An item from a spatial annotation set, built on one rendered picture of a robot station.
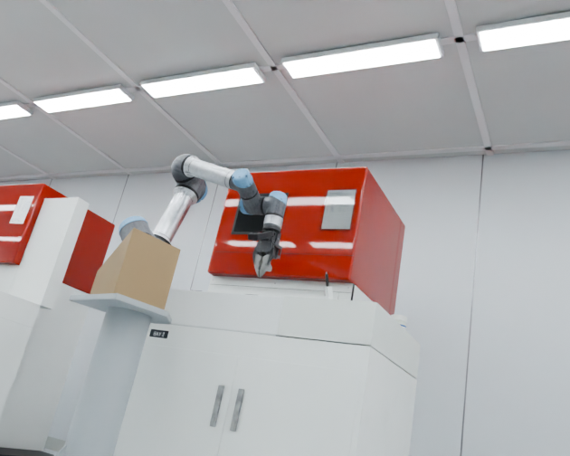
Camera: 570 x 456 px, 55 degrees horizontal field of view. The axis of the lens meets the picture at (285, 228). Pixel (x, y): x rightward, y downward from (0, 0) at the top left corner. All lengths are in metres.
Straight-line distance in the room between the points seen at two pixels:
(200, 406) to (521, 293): 2.54
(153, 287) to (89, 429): 0.51
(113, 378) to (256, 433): 0.51
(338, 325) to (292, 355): 0.19
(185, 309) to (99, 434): 0.56
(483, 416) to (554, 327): 0.72
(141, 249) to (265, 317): 0.51
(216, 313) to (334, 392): 0.57
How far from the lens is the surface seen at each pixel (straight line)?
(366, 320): 1.87
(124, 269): 1.99
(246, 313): 2.07
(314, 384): 1.89
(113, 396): 1.99
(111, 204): 6.11
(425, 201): 4.39
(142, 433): 2.22
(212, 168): 2.31
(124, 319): 2.01
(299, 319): 1.96
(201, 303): 2.19
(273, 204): 2.22
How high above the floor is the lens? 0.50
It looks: 20 degrees up
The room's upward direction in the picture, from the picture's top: 12 degrees clockwise
